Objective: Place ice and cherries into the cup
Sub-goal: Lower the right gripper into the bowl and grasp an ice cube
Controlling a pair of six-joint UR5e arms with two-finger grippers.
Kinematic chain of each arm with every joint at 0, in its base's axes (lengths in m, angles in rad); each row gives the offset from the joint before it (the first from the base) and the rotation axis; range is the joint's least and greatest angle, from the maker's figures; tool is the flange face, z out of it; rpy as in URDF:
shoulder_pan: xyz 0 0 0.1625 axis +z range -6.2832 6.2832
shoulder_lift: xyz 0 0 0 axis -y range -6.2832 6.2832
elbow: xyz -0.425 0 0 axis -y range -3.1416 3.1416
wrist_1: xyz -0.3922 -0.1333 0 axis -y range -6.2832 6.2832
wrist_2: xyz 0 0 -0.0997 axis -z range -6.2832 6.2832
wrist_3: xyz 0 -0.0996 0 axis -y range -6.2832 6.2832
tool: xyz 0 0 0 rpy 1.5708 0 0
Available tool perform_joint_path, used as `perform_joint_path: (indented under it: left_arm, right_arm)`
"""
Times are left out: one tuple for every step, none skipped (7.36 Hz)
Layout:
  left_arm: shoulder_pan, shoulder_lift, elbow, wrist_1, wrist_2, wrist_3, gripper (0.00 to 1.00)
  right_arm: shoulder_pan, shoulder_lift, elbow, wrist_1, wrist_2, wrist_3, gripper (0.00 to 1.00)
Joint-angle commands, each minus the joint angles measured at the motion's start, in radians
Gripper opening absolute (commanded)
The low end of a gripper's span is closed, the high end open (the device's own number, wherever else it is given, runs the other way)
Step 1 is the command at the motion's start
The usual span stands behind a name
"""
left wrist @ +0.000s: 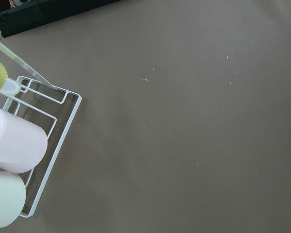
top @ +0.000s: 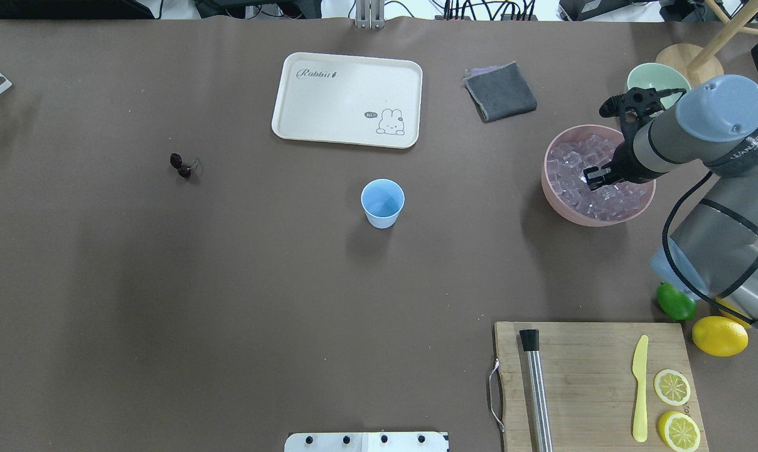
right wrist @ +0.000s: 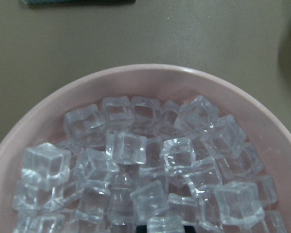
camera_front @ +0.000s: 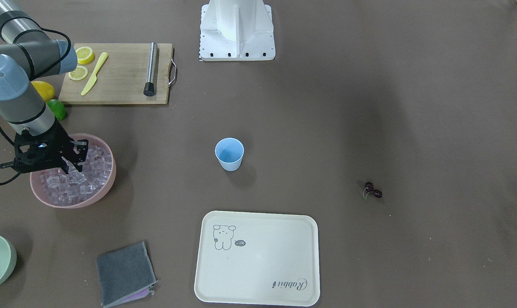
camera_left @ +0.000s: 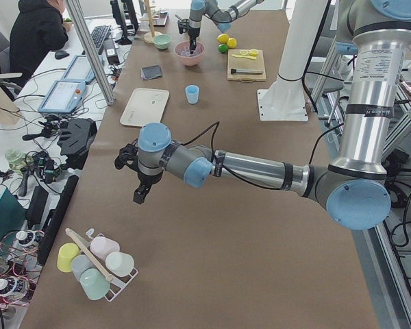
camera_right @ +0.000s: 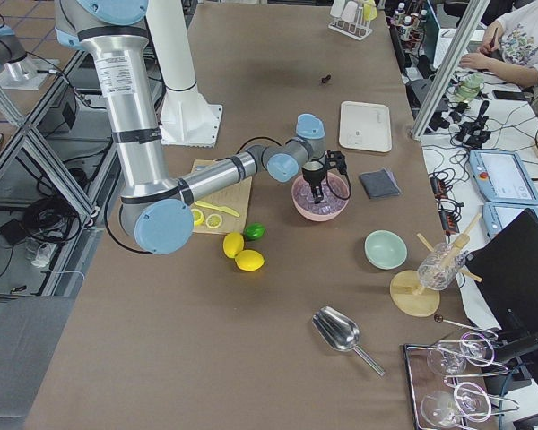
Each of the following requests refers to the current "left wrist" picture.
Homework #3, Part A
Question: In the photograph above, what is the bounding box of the pink plastic cup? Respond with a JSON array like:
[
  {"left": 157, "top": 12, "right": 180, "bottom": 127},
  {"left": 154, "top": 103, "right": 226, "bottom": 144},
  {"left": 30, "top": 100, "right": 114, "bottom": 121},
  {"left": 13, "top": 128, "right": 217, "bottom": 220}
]
[{"left": 0, "top": 109, "right": 48, "bottom": 174}]

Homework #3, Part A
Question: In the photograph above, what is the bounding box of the pale green plastic cup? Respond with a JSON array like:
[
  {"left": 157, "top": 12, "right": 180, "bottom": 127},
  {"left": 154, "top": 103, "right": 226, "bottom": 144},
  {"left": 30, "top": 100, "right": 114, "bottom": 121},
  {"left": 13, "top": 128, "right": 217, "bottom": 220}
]
[{"left": 0, "top": 171, "right": 26, "bottom": 228}]

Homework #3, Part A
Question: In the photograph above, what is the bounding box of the dark green box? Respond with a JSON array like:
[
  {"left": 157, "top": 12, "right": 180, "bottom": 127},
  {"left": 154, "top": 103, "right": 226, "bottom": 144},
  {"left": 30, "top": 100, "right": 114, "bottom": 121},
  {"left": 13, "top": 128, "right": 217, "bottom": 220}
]
[{"left": 0, "top": 0, "right": 117, "bottom": 38}]

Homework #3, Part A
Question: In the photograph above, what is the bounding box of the white wire cup rack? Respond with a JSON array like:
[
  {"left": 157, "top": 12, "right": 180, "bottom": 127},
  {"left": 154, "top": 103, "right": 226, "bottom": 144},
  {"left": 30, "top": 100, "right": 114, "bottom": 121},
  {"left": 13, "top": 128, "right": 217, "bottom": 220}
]
[{"left": 0, "top": 76, "right": 82, "bottom": 218}]

